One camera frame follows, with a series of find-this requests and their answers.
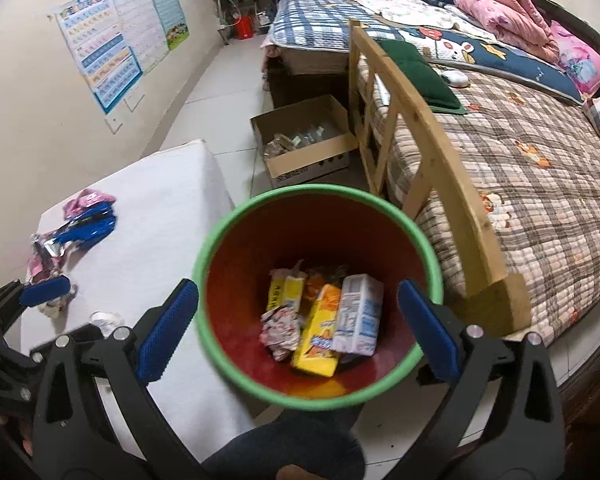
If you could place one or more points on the dark desk far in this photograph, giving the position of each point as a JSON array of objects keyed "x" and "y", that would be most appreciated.
[{"x": 228, "y": 12}]

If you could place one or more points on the blue snack bag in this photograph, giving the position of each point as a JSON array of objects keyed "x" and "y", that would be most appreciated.
[{"x": 86, "y": 229}]

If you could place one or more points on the wooden bed footboard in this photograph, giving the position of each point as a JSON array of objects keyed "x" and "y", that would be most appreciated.
[{"x": 496, "y": 299}]

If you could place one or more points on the green cushion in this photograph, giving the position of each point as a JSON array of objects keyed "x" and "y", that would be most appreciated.
[{"x": 430, "y": 85}]

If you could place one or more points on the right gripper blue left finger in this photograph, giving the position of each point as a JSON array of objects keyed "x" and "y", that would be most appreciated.
[{"x": 160, "y": 330}]

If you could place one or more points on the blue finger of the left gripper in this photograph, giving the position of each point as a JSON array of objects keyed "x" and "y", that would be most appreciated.
[{"x": 34, "y": 294}]

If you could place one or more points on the red bin with green rim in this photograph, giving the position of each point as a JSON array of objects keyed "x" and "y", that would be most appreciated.
[{"x": 326, "y": 232}]

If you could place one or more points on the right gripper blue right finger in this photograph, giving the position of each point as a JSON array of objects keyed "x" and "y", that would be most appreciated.
[{"x": 434, "y": 327}]

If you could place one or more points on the left hand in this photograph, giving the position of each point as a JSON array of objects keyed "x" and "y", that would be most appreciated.
[{"x": 19, "y": 432}]

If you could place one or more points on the pink snack bag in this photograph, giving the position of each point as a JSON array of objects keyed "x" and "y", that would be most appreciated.
[{"x": 87, "y": 198}]

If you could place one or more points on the newspaper ball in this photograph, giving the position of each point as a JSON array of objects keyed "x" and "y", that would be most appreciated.
[{"x": 280, "y": 332}]

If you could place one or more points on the cardboard box on floor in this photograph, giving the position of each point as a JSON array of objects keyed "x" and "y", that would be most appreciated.
[{"x": 304, "y": 141}]

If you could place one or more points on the yellow juice carton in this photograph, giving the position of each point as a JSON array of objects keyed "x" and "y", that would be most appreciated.
[{"x": 315, "y": 354}]

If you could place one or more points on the white blue milk carton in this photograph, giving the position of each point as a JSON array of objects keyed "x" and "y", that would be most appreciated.
[{"x": 358, "y": 317}]

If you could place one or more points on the orange wrapper in bin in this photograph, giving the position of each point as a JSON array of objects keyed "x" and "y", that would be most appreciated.
[{"x": 319, "y": 276}]

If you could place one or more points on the yellow flat wrapper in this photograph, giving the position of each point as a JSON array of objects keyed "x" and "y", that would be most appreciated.
[{"x": 286, "y": 289}]

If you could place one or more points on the blue checked bedspread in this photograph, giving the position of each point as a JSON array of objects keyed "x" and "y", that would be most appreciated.
[{"x": 323, "y": 25}]

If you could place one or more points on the plaid bed quilt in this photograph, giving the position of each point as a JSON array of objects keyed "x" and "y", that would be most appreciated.
[{"x": 535, "y": 162}]

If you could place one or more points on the pink folded blanket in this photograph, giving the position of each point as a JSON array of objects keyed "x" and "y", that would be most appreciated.
[{"x": 514, "y": 22}]

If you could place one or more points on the pink silver foil bag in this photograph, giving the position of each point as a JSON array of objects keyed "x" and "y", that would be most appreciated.
[{"x": 49, "y": 258}]

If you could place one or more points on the red bucket far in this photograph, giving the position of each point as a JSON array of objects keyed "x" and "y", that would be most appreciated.
[{"x": 244, "y": 28}]

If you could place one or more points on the wall chart posters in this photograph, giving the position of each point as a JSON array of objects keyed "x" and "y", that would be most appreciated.
[{"x": 116, "y": 42}]

